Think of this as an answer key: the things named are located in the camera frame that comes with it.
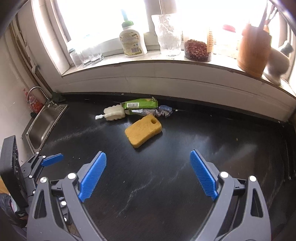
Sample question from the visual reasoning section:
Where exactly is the clear drinking glasses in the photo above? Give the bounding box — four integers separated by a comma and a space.
67, 47, 104, 68

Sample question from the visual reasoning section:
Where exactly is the white green detergent bottle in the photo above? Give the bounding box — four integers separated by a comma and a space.
119, 11, 147, 57

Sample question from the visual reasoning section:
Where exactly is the yellow sponge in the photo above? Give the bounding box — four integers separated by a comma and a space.
125, 114, 162, 148

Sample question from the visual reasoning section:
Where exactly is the chrome faucet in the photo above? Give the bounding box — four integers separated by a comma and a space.
26, 86, 54, 105

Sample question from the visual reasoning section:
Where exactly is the wooden utensil holder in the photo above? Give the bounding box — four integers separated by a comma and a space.
237, 4, 278, 78

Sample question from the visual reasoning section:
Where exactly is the jar of red beans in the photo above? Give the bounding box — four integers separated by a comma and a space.
184, 31, 213, 62

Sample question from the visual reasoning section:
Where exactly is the blue white wrapper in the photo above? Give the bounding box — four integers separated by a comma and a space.
125, 105, 173, 118

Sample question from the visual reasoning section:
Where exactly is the red packet by faucet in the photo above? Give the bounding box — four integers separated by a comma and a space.
23, 88, 44, 114

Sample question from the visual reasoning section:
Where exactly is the white foam brush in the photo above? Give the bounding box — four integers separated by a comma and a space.
95, 104, 125, 121

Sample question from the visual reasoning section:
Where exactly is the steel sink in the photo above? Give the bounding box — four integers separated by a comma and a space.
22, 102, 68, 154

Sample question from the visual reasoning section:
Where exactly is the green snack bag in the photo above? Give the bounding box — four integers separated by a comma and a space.
121, 97, 158, 109

